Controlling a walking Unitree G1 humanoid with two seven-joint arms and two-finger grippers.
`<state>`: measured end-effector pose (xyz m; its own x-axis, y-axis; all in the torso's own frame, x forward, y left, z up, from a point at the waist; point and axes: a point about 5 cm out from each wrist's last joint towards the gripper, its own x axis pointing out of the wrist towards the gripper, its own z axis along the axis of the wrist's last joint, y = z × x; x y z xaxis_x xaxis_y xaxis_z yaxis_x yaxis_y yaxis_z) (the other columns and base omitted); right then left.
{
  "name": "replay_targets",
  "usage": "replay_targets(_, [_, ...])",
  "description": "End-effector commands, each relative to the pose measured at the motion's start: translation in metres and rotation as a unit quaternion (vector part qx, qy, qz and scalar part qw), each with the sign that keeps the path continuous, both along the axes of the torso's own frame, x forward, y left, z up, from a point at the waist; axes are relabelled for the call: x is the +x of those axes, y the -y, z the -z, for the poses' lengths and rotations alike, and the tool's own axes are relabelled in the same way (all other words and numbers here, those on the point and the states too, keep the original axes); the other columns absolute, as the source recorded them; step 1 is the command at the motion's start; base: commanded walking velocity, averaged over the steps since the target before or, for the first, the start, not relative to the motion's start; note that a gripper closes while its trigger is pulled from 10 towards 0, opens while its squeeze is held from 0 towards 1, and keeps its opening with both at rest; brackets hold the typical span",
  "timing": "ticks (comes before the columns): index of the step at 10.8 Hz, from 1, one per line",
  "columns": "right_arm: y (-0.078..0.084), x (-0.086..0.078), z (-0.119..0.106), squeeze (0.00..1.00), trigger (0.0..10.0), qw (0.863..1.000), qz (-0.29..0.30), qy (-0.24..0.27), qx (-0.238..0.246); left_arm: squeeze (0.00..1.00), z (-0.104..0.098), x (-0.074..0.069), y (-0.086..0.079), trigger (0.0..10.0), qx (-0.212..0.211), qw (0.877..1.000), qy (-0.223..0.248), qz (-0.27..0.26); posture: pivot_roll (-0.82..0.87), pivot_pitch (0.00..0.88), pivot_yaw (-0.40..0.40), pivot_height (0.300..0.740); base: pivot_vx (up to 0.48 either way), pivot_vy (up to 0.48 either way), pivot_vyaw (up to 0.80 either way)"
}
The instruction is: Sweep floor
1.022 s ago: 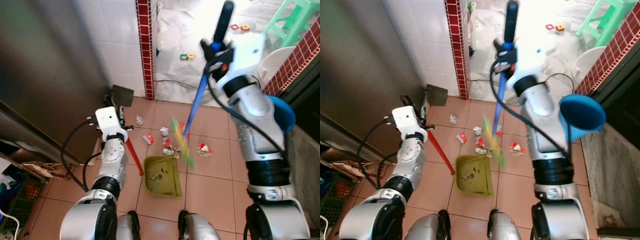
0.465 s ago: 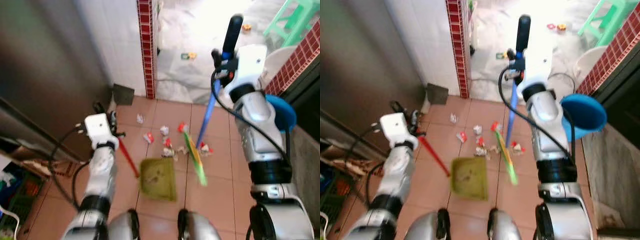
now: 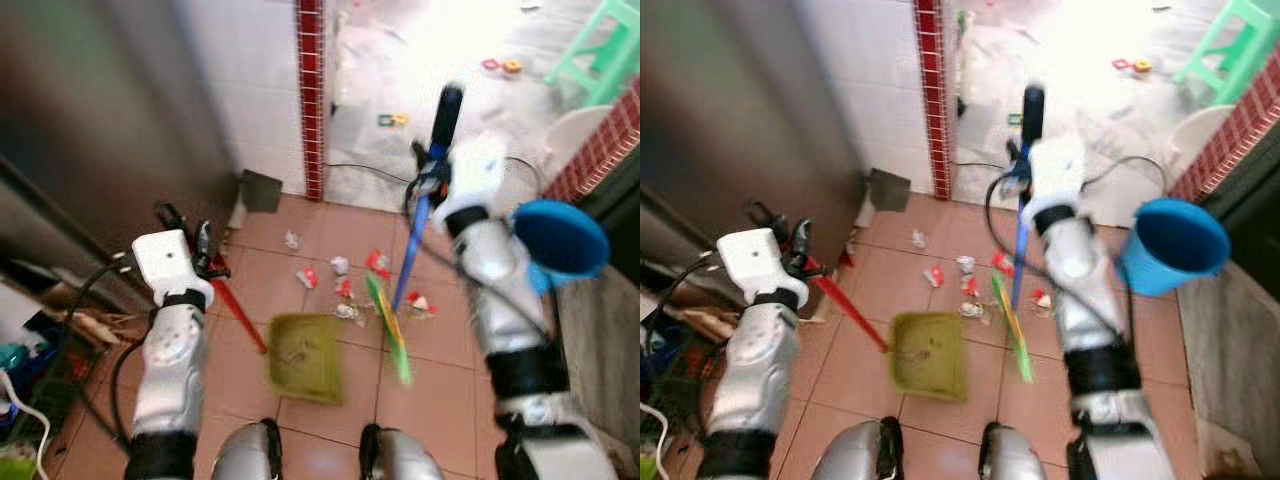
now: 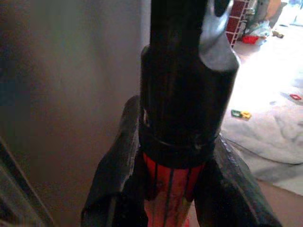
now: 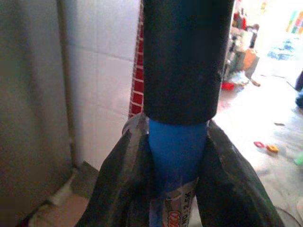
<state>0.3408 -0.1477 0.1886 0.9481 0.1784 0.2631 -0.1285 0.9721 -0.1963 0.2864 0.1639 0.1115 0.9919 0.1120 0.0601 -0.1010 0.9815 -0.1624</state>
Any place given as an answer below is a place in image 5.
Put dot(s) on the black wrapped right gripper left finger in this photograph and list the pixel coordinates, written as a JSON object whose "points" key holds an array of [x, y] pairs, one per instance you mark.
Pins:
{"points": [[123, 175]]}

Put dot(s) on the black wrapped right gripper right finger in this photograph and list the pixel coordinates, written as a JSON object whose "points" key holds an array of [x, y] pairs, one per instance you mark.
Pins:
{"points": [[232, 179]]}

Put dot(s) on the green plastic toy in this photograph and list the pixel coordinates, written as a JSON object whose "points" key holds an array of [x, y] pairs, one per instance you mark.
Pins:
{"points": [[299, 161]]}

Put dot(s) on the red plastic bowl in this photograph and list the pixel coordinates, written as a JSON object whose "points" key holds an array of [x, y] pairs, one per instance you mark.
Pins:
{"points": [[228, 86]]}

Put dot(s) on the blue fabric bundle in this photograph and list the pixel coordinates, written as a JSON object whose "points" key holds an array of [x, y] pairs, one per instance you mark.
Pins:
{"points": [[299, 98]]}

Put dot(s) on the brown cardboard box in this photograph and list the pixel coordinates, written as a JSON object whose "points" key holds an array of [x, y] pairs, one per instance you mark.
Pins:
{"points": [[251, 58]]}

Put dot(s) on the blue patterned cloth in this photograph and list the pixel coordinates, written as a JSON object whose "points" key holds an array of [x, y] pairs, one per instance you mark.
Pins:
{"points": [[282, 50]]}

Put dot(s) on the white wall pipe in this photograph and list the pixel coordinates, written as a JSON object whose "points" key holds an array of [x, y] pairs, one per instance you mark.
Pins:
{"points": [[67, 82]]}

